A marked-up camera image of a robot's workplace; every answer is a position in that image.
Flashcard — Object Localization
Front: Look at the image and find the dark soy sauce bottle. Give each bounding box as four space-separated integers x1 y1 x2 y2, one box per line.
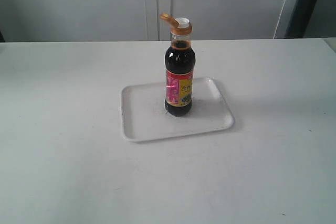
160 13 196 117

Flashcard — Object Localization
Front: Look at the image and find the white plastic tray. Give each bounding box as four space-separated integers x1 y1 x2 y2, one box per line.
121 77 235 142

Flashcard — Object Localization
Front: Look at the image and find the dark vertical post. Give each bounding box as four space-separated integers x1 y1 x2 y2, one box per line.
285 0 317 39

